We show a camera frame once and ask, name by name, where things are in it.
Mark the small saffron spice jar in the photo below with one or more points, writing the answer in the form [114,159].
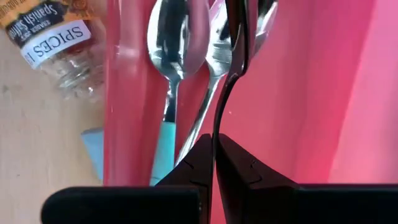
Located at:
[53,40]

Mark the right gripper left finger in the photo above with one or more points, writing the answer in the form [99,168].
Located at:
[194,174]

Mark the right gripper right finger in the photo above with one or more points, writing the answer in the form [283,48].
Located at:
[248,193]

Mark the dark metal spoon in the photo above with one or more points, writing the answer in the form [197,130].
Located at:
[237,40]

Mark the pink plastic bin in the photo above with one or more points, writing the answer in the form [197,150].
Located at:
[311,93]

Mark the plain steel spoon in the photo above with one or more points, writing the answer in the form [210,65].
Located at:
[217,59]

